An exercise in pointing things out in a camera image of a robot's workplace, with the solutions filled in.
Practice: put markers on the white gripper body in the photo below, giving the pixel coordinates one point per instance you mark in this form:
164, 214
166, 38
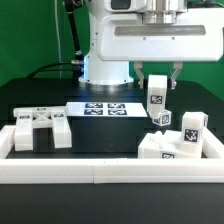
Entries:
197, 35

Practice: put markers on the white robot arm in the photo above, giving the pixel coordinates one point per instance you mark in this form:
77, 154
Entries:
104, 73

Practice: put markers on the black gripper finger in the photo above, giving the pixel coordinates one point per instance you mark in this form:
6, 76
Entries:
138, 70
175, 69

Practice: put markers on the white sheet with tags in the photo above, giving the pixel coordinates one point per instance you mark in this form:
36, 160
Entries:
105, 109

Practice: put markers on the white chair seat part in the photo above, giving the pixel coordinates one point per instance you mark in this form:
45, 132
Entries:
168, 145

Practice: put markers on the white U-shaped border fence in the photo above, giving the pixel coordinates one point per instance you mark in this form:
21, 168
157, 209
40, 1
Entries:
97, 171

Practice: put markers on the white chair backrest part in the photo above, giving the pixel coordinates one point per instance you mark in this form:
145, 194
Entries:
30, 118

